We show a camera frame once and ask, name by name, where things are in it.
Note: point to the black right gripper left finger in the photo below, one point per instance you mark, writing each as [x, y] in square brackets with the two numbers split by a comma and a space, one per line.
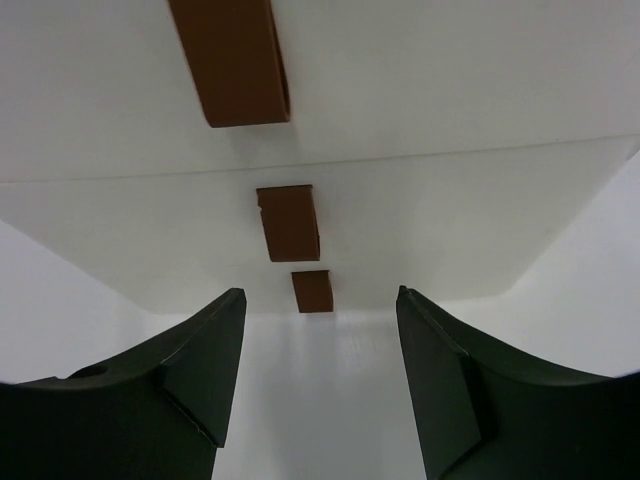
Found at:
[159, 410]

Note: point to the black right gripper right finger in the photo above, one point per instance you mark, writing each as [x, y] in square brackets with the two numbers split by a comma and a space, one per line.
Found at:
[487, 410]

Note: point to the white drawer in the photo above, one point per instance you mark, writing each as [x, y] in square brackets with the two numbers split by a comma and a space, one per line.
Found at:
[455, 226]

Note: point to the white drawer cabinet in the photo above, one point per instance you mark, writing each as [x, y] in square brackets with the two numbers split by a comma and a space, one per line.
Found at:
[102, 90]

